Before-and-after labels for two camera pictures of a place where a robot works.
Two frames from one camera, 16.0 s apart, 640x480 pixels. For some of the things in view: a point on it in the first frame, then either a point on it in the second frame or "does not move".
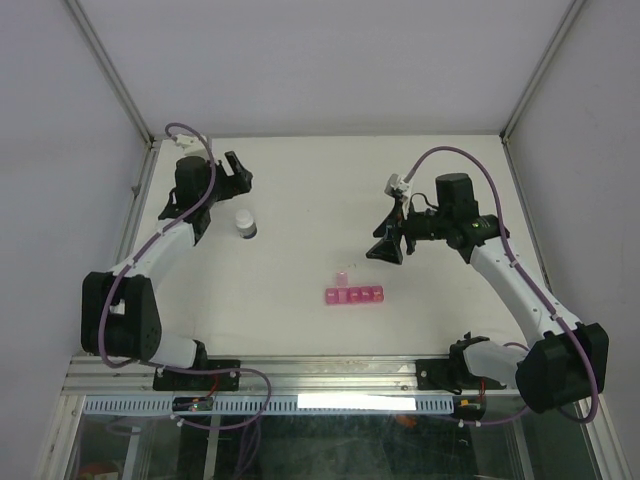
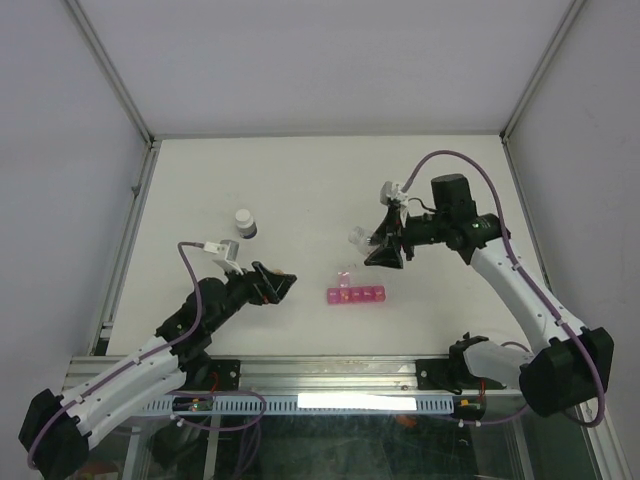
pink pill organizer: [343, 293] does not move
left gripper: [238, 183] to [264, 285]
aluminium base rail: [285, 375] does not move
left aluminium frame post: [111, 70] does not move
